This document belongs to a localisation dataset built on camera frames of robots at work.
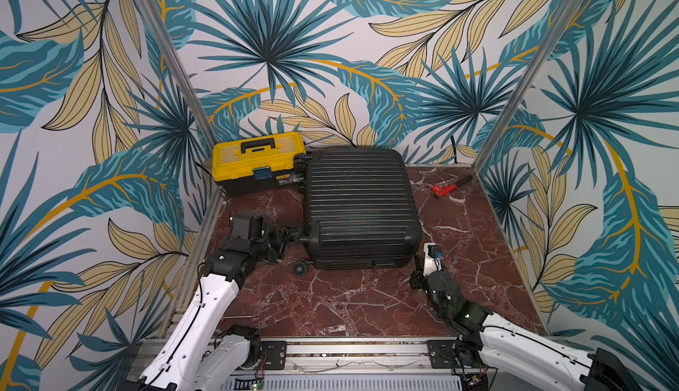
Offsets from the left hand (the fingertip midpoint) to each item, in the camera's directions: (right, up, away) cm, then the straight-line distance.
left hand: (293, 234), depth 76 cm
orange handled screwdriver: (-8, -11, -28) cm, 31 cm away
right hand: (+38, -8, +7) cm, 39 cm away
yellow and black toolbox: (-17, +23, +23) cm, 37 cm away
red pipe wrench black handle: (+55, +13, +34) cm, 66 cm away
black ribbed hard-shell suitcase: (+20, +7, +7) cm, 22 cm away
